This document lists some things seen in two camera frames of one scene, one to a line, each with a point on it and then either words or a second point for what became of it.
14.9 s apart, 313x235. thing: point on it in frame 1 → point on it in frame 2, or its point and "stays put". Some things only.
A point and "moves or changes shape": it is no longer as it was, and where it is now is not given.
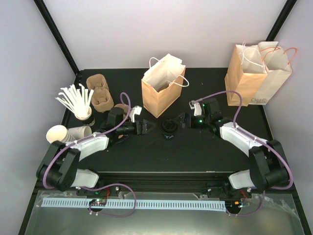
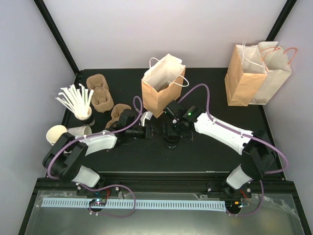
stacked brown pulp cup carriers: (102, 100) stays put
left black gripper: (147, 123) → (148, 133)
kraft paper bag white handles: (162, 83) stays put
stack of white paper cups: (59, 133) stays put
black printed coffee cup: (168, 128) moves or changes shape
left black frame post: (55, 32) stays put
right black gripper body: (198, 124) → (176, 130)
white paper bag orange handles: (276, 62) stays put
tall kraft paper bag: (247, 71) stays put
